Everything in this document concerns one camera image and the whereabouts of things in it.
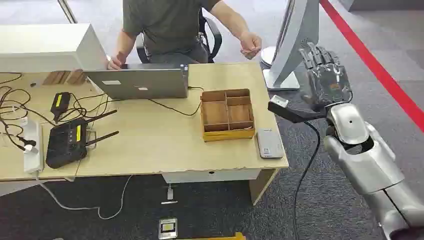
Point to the person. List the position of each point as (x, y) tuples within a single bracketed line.
[(169, 26)]

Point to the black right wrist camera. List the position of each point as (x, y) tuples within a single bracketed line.
[(291, 112)]

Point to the silver monitor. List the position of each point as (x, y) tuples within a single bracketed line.
[(294, 36)]

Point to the black plug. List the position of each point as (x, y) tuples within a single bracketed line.
[(29, 142)]

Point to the white drawer key tag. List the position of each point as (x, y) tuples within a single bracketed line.
[(169, 195)]

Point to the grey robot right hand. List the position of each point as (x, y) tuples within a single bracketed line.
[(328, 81)]

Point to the person's right hand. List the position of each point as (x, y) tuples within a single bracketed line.
[(116, 62)]

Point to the small black yellow-labelled device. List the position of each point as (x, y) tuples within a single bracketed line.
[(60, 102)]

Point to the wooden compartment box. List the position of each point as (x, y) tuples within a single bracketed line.
[(228, 114)]

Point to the white power strip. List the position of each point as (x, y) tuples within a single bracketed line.
[(33, 159)]

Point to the grey card reader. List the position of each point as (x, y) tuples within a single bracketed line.
[(270, 144)]

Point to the pale wooden desk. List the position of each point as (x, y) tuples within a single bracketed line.
[(159, 139)]

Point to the white desk drawer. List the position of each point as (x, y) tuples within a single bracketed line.
[(212, 175)]

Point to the grey metal bar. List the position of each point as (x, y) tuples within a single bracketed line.
[(68, 11)]

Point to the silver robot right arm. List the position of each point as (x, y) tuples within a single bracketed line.
[(367, 159)]

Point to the white plug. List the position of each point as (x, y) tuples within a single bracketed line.
[(31, 149)]

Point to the white box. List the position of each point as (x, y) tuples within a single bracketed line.
[(46, 46)]

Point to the person's left hand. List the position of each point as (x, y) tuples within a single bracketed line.
[(250, 44)]

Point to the wooden blocks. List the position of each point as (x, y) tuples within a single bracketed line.
[(64, 78)]

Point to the grey laptop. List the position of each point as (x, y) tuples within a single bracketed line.
[(139, 82)]

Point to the black office chair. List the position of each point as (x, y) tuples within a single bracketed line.
[(213, 36)]

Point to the metal floor socket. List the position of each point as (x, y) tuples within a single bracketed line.
[(168, 228)]

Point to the black router with antennas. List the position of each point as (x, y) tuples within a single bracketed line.
[(66, 144)]

